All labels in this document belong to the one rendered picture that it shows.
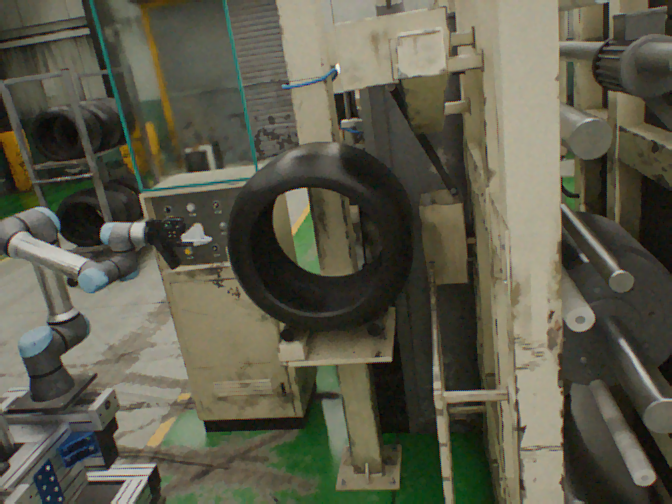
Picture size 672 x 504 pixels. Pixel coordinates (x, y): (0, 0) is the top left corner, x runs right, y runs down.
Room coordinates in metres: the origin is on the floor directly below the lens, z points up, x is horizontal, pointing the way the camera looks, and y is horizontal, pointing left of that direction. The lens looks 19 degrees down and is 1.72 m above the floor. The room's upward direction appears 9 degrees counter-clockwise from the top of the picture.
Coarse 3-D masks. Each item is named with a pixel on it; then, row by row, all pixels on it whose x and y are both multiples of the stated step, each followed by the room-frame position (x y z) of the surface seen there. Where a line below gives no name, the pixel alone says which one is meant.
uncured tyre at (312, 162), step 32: (288, 160) 1.62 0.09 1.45; (320, 160) 1.59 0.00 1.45; (352, 160) 1.60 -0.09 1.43; (256, 192) 1.60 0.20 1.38; (352, 192) 1.55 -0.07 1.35; (384, 192) 1.56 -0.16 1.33; (256, 224) 1.88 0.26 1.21; (384, 224) 1.53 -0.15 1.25; (256, 256) 1.85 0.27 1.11; (384, 256) 1.53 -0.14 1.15; (256, 288) 1.61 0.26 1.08; (288, 288) 1.84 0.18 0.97; (320, 288) 1.85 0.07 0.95; (352, 288) 1.83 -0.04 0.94; (384, 288) 1.54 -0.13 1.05; (288, 320) 1.60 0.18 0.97; (320, 320) 1.58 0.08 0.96; (352, 320) 1.56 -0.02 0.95
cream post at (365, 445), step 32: (288, 0) 1.97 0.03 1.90; (320, 0) 2.07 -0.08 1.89; (288, 32) 1.97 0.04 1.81; (320, 32) 1.97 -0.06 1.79; (288, 64) 1.98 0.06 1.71; (320, 64) 1.96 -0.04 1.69; (320, 96) 1.96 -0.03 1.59; (320, 128) 1.96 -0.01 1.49; (320, 192) 1.97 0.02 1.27; (320, 224) 1.97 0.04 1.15; (320, 256) 1.98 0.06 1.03; (352, 256) 1.97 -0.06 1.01; (352, 384) 1.97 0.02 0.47; (352, 416) 1.97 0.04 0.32; (352, 448) 1.98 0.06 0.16
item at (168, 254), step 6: (156, 240) 1.77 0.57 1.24; (156, 246) 1.77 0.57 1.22; (162, 246) 1.77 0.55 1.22; (162, 252) 1.77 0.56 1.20; (168, 252) 1.77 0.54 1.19; (174, 252) 1.80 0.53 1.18; (168, 258) 1.77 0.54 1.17; (174, 258) 1.78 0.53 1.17; (168, 264) 1.77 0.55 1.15; (174, 264) 1.76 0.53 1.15; (180, 264) 1.79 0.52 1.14
